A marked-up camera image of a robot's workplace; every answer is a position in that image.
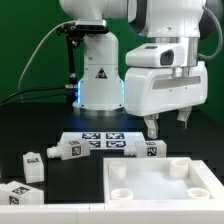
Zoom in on white camera cable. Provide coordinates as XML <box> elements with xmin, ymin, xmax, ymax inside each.
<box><xmin>17</xmin><ymin>20</ymin><xmax>76</xmax><ymax>92</ymax></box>

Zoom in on white square tabletop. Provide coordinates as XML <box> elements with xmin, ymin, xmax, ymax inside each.
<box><xmin>103</xmin><ymin>157</ymin><xmax>224</xmax><ymax>203</ymax></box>

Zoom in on grey braided cable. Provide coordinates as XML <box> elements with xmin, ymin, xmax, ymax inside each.
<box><xmin>198</xmin><ymin>6</ymin><xmax>224</xmax><ymax>62</ymax></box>

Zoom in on black camera on stand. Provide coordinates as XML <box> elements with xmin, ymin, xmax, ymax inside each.
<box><xmin>56</xmin><ymin>19</ymin><xmax>109</xmax><ymax>88</ymax></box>

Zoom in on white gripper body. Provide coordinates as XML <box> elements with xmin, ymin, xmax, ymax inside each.
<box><xmin>124</xmin><ymin>43</ymin><xmax>208</xmax><ymax>117</ymax></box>

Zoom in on white marker plate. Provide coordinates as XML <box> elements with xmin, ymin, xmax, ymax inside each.
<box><xmin>58</xmin><ymin>132</ymin><xmax>145</xmax><ymax>150</ymax></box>

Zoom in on black cables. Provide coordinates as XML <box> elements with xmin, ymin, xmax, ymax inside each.
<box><xmin>0</xmin><ymin>84</ymin><xmax>79</xmax><ymax>108</ymax></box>

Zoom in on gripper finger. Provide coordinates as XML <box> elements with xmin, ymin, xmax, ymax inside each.
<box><xmin>144</xmin><ymin>114</ymin><xmax>158</xmax><ymax>139</ymax></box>
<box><xmin>177</xmin><ymin>107</ymin><xmax>192</xmax><ymax>129</ymax></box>

